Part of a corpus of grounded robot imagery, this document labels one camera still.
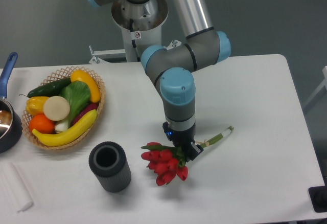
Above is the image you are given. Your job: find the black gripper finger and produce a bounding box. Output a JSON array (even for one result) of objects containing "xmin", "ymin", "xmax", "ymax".
[{"xmin": 182, "ymin": 142, "xmax": 203, "ymax": 162}]

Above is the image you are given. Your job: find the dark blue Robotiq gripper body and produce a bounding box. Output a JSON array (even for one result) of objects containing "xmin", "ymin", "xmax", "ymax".
[{"xmin": 162, "ymin": 122, "xmax": 196, "ymax": 150}]

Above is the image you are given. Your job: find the red tulip bouquet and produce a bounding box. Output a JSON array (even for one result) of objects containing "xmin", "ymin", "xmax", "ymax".
[{"xmin": 140, "ymin": 125, "xmax": 235, "ymax": 187}]

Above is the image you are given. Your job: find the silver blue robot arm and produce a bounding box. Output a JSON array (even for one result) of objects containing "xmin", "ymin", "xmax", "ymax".
[{"xmin": 88, "ymin": 0, "xmax": 231, "ymax": 161}]

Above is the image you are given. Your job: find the dark grey ribbed vase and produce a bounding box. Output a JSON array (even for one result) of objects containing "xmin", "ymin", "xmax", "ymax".
[{"xmin": 88, "ymin": 141, "xmax": 131, "ymax": 193}]

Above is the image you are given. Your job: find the purple eggplant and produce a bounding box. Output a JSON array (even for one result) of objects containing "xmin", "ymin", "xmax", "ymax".
[{"xmin": 72, "ymin": 103, "xmax": 98, "ymax": 125}]

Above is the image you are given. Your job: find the long yellow squash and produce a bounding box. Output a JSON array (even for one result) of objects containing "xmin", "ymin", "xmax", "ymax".
[{"xmin": 32, "ymin": 109, "xmax": 98, "ymax": 147}]

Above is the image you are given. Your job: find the green bok choy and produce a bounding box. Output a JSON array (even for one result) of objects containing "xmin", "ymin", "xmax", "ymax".
[{"xmin": 55, "ymin": 81, "xmax": 90, "ymax": 133}]

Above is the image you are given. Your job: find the short yellow squash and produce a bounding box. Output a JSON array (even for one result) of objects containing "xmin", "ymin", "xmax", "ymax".
[{"xmin": 71, "ymin": 70, "xmax": 101, "ymax": 103}]

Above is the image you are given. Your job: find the beige round disc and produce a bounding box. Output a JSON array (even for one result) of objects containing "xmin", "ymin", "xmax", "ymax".
[{"xmin": 43, "ymin": 96, "xmax": 70, "ymax": 121}]

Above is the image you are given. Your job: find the black device at corner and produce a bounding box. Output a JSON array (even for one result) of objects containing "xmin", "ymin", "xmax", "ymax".
[{"xmin": 308, "ymin": 186, "xmax": 326, "ymax": 213}]

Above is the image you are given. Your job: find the green cucumber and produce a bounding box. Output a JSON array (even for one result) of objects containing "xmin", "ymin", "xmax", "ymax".
[{"xmin": 19, "ymin": 78, "xmax": 71, "ymax": 98}]

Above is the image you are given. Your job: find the orange fruit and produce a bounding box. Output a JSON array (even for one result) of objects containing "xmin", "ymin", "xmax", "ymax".
[{"xmin": 29, "ymin": 114, "xmax": 55, "ymax": 134}]

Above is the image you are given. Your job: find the yellow bell pepper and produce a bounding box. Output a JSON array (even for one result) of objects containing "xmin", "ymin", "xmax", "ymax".
[{"xmin": 26, "ymin": 96, "xmax": 49, "ymax": 116}]

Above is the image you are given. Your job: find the white folded cloth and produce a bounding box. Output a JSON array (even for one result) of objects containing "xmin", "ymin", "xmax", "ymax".
[{"xmin": 1, "ymin": 162, "xmax": 34, "ymax": 213}]

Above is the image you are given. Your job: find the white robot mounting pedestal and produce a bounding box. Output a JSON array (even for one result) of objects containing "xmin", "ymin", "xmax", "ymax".
[{"xmin": 88, "ymin": 26, "xmax": 182, "ymax": 64}]

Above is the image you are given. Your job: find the white furniture frame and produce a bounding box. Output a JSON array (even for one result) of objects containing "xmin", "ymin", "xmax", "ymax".
[{"xmin": 303, "ymin": 66, "xmax": 326, "ymax": 111}]

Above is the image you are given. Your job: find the blue handled saucepan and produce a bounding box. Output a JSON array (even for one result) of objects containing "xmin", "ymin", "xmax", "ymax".
[{"xmin": 1, "ymin": 52, "xmax": 22, "ymax": 153}]

